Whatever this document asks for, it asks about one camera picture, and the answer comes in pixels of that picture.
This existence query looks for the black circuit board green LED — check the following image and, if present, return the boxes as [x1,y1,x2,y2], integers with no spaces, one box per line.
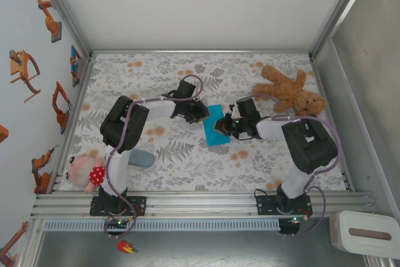
[104,216,132,230]
[279,216,309,235]

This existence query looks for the aluminium front rail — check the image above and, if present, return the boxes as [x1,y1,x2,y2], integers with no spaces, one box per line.
[29,189,378,219]

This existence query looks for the grey oval case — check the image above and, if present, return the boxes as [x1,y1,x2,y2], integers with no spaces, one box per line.
[127,149,156,169]

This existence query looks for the brown teddy bear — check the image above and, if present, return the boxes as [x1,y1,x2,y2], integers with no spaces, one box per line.
[251,64,329,120]

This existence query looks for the aluminium frame bar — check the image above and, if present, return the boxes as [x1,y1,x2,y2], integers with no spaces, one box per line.
[90,49,313,56]

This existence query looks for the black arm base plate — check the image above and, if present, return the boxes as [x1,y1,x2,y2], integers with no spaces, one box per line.
[255,194,313,217]
[89,196,148,217]

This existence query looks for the aluminium frame post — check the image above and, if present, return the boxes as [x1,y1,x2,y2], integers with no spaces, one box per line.
[307,0,381,61]
[32,0,94,61]

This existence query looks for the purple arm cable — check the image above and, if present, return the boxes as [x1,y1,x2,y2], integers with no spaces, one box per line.
[104,74,204,238]
[251,94,343,238]

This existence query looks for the grey slotted cable duct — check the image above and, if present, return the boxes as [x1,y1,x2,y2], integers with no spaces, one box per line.
[42,219,281,232]

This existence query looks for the orange gripper wall sticker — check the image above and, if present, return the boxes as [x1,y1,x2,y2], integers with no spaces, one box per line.
[8,49,41,103]

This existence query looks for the floral table mat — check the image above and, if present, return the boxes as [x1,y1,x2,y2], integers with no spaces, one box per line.
[58,53,353,192]

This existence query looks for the small red yellow toy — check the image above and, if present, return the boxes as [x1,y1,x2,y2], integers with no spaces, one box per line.
[117,240,138,254]

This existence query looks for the blue orange machine wall sticker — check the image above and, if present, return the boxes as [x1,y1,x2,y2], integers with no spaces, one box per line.
[70,44,81,88]

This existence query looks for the pink plush doll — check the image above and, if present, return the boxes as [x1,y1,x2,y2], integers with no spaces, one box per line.
[64,154,107,194]

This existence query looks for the blue cloth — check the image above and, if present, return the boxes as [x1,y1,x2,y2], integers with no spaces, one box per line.
[202,104,231,147]

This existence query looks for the white tissue box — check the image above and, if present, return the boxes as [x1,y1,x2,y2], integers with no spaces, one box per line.
[328,210,400,254]

